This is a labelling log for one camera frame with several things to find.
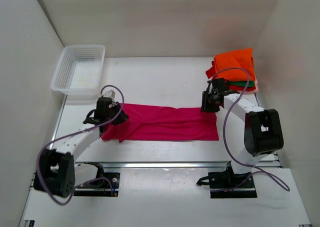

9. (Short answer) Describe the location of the magenta t shirt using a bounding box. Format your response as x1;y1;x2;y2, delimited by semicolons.
101;103;219;143

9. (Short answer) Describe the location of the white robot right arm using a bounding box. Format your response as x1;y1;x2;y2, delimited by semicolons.
196;78;284;192

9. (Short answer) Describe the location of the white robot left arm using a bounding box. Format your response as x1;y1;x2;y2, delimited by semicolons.
33;97;129;198

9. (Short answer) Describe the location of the green folded t shirt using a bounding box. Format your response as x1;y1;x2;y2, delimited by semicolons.
229;80;255;88

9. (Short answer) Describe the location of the orange folded t shirt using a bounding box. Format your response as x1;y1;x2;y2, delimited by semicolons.
214;47;256;82

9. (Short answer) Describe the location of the pink folded t shirt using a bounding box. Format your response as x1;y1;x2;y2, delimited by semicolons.
244;79;259;95

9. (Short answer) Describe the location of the white plastic basket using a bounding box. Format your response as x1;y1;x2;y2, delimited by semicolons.
50;44;106;96

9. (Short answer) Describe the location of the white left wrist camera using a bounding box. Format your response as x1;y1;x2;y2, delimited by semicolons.
101;89;116;102

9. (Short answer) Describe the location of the aluminium rail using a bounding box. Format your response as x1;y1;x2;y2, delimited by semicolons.
74;161;233;169

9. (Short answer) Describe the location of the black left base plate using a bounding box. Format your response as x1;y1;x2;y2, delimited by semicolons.
73;162;121;198

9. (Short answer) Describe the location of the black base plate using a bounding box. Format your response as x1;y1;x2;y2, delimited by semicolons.
196;163;258;199
73;162;121;198

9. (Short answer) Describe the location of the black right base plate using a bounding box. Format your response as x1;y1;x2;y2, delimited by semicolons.
196;163;258;199

